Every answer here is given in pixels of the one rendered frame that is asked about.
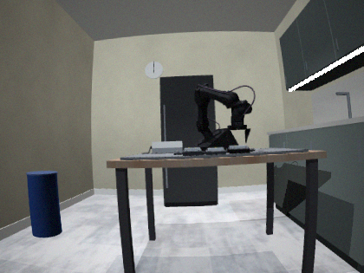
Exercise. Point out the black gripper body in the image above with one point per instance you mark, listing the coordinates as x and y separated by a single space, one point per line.
243 127

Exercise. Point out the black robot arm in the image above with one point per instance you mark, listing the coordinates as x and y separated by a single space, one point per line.
227 99

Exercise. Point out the white button panel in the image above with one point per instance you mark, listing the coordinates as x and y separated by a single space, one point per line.
166 147

